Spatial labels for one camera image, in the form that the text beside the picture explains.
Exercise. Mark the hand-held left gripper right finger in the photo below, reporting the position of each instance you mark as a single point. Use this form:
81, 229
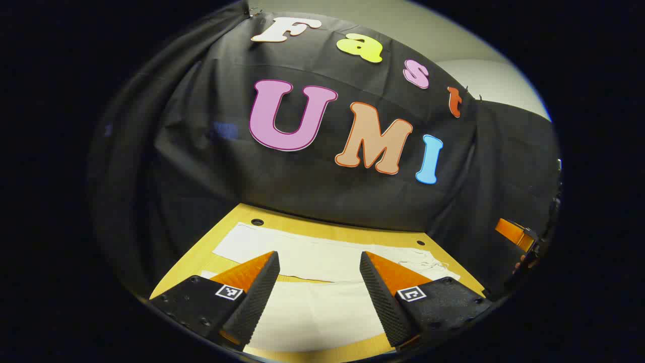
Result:
383, 302

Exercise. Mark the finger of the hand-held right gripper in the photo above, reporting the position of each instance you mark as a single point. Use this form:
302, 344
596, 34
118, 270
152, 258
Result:
511, 232

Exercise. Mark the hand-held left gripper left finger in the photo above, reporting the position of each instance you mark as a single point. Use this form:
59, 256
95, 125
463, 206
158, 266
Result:
257, 297

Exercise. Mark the white jeans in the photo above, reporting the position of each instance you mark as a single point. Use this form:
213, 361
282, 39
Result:
312, 312

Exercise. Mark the black backdrop cloth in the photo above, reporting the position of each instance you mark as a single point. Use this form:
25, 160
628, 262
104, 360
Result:
327, 191

